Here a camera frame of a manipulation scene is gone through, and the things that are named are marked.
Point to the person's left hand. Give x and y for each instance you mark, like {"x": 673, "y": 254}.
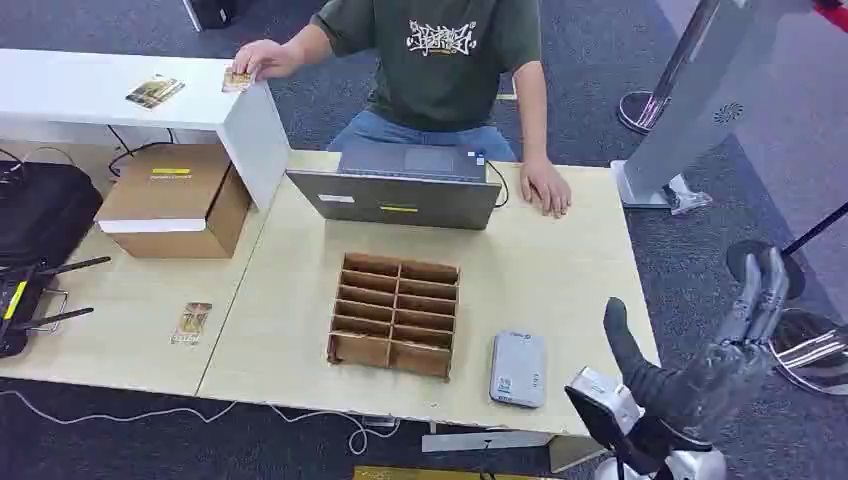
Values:
{"x": 546, "y": 185}

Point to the person's right hand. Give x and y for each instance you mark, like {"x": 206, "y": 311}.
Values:
{"x": 268, "y": 60}

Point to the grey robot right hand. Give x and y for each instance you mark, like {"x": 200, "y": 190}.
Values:
{"x": 715, "y": 384}

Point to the printed card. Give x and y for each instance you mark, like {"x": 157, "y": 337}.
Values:
{"x": 147, "y": 95}
{"x": 171, "y": 87}
{"x": 236, "y": 81}
{"x": 191, "y": 323}

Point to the black box with white edge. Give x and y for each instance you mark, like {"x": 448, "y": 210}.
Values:
{"x": 215, "y": 12}

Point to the chrome round stanchion base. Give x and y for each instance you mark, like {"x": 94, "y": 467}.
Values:
{"x": 811, "y": 351}

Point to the black stanchion with round base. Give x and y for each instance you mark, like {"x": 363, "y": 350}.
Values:
{"x": 742, "y": 265}

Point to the chrome stanchion with round base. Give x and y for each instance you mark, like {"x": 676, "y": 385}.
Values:
{"x": 646, "y": 109}

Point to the clear plastic wrap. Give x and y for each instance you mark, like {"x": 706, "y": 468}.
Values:
{"x": 689, "y": 197}

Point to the grey laptop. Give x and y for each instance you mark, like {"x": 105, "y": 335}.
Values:
{"x": 397, "y": 192}

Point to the person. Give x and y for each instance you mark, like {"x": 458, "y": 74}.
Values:
{"x": 437, "y": 73}

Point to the brown cardboard box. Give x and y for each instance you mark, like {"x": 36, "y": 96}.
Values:
{"x": 172, "y": 199}

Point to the white desk shelf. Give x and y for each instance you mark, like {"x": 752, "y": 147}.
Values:
{"x": 99, "y": 89}

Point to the grey kiosk stand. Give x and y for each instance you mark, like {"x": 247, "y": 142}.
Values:
{"x": 696, "y": 99}

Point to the grey flat card reader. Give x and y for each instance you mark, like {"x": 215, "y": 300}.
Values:
{"x": 518, "y": 370}

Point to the wooden slotted card box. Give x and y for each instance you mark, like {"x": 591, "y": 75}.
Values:
{"x": 394, "y": 314}

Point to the black bag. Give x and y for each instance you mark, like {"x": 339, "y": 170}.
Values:
{"x": 43, "y": 208}

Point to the yellow floor object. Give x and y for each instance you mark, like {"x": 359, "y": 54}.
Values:
{"x": 424, "y": 474}

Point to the red object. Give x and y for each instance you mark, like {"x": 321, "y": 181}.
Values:
{"x": 836, "y": 13}

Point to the black router with antennas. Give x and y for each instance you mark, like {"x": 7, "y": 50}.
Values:
{"x": 16, "y": 308}

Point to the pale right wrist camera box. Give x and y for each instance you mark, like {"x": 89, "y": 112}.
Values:
{"x": 599, "y": 404}

